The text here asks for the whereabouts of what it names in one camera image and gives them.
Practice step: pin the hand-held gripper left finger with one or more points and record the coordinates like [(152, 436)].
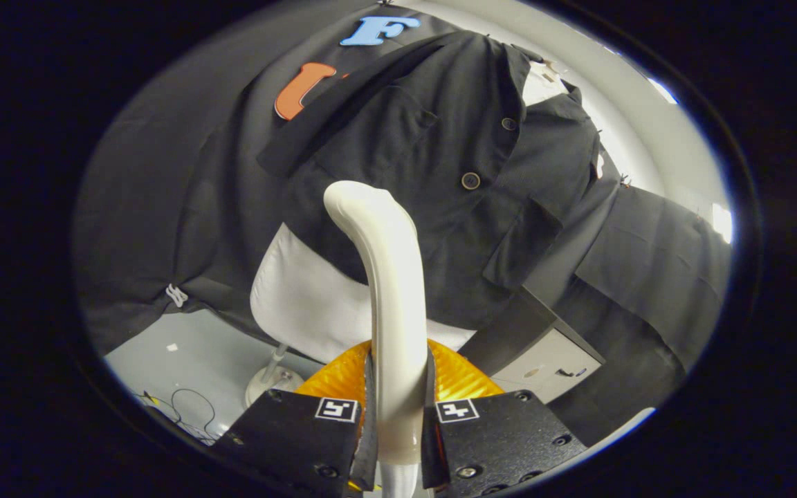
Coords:
[(295, 443)]

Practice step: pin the white mannequin torso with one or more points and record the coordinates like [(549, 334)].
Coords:
[(308, 304)]

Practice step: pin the black backdrop cloth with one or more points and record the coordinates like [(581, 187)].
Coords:
[(184, 207)]

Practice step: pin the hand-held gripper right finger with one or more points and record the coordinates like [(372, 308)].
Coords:
[(502, 436)]

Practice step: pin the white garment steamer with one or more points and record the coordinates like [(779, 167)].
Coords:
[(395, 290)]

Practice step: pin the grey cabinet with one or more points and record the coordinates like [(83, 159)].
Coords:
[(544, 363)]

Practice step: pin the white round stand base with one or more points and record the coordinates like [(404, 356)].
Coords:
[(270, 384)]

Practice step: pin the white clip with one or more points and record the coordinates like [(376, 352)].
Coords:
[(176, 295)]

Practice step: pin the black suit jacket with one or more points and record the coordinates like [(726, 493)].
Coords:
[(426, 173)]

